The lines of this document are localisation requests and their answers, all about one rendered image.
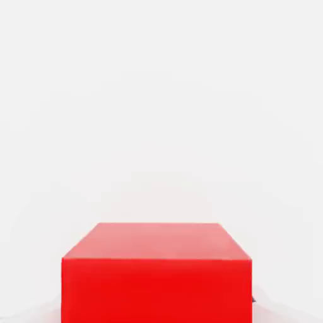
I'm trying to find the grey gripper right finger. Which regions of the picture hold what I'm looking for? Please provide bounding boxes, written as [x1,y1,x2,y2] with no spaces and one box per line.
[251,287,300,323]

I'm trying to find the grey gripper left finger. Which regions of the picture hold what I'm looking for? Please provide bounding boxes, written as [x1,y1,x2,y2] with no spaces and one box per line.
[22,295,62,323]

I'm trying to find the small red cube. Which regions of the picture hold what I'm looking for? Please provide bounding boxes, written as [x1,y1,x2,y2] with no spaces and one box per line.
[61,222,253,323]

